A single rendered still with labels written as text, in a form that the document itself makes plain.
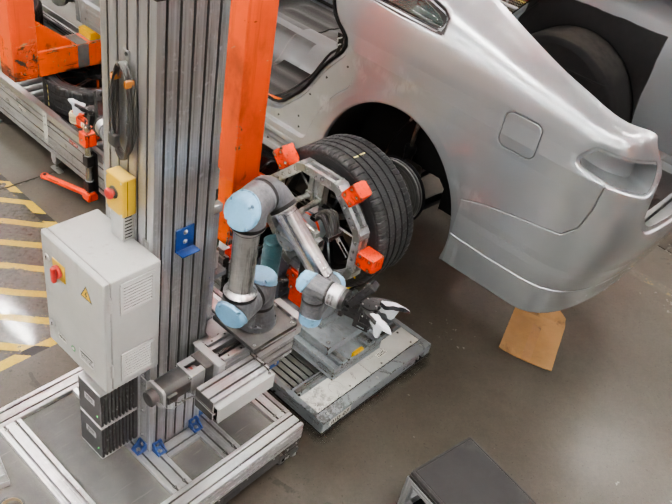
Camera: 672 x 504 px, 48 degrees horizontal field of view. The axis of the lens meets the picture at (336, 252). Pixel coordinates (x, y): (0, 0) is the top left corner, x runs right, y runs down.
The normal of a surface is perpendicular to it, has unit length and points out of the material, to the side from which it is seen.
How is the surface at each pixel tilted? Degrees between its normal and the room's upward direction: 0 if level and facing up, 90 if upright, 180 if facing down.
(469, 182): 90
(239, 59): 90
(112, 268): 0
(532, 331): 2
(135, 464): 0
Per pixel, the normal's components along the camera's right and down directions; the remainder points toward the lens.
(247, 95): 0.73, 0.51
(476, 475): 0.16, -0.78
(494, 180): -0.67, 0.36
